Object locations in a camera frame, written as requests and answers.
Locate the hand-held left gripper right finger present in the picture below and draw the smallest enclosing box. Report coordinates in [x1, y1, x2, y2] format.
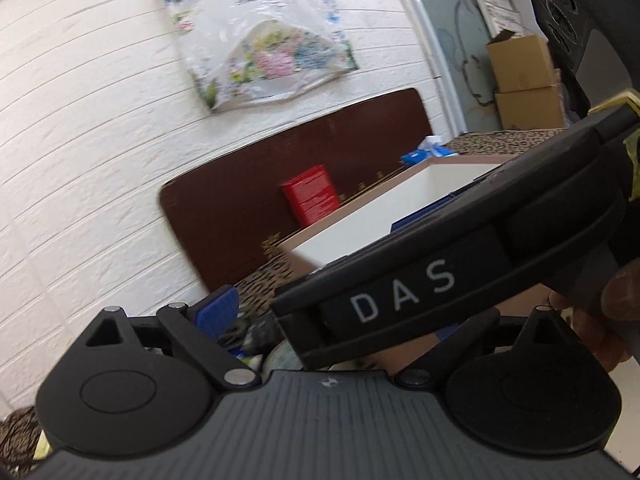
[395, 304, 583, 391]

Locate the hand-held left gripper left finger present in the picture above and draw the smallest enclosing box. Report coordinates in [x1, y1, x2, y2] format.
[82, 285, 261, 392]

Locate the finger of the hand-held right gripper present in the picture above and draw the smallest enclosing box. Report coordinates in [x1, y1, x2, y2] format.
[390, 191, 483, 235]

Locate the white rectangular container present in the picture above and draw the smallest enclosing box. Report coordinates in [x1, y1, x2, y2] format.
[277, 154, 507, 282]

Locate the person's right hand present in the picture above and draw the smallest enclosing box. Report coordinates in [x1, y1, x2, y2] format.
[547, 260, 640, 376]

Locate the blue tissue pack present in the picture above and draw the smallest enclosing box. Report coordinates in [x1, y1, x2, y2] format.
[400, 136, 459, 167]

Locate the white open cardboard box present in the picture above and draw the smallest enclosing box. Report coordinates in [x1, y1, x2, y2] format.
[235, 127, 576, 311]

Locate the red box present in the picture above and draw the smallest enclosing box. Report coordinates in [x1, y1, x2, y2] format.
[280, 164, 342, 229]

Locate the dark brown wooden headboard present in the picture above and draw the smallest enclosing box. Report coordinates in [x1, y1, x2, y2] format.
[159, 87, 453, 295]

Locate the large cardboard box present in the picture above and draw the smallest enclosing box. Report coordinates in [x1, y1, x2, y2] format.
[494, 84, 567, 132]

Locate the small cardboard box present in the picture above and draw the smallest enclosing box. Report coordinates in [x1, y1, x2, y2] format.
[486, 29, 559, 95]

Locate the black speaker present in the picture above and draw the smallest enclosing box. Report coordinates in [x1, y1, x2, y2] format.
[517, 0, 640, 122]

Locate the floral plastic bag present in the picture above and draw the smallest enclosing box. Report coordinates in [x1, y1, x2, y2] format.
[156, 0, 361, 114]

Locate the white door frame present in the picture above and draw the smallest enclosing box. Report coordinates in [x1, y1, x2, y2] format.
[385, 0, 473, 135]

